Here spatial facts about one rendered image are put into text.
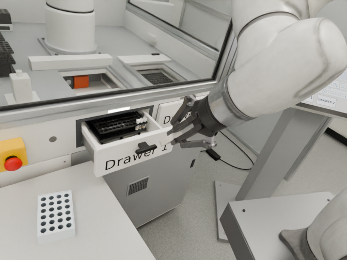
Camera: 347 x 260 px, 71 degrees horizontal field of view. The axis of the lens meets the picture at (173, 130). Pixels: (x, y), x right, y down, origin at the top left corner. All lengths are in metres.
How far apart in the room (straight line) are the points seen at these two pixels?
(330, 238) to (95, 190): 0.62
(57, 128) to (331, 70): 0.69
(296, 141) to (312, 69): 1.19
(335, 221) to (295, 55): 0.40
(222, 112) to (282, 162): 1.20
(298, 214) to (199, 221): 1.01
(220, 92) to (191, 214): 1.42
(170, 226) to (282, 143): 0.86
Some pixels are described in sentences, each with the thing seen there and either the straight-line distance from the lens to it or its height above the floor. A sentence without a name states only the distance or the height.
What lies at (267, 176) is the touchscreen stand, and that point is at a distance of 1.67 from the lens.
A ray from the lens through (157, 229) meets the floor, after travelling 1.66.
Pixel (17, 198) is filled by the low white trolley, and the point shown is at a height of 0.76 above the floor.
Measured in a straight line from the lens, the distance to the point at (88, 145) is 0.81.
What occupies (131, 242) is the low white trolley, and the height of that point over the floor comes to 0.76.
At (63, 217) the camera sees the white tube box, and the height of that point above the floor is 0.80.
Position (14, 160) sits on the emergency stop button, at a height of 0.89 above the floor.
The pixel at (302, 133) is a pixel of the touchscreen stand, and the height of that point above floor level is 0.77.
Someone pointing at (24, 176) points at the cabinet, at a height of 0.75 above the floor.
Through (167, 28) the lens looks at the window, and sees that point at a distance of 0.85.
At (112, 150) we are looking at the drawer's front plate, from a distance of 0.73.
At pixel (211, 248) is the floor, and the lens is 1.70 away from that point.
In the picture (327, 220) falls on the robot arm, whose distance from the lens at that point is 0.67.
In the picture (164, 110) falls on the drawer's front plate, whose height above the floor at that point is 0.91.
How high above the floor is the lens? 1.39
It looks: 35 degrees down
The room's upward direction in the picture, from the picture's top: 15 degrees clockwise
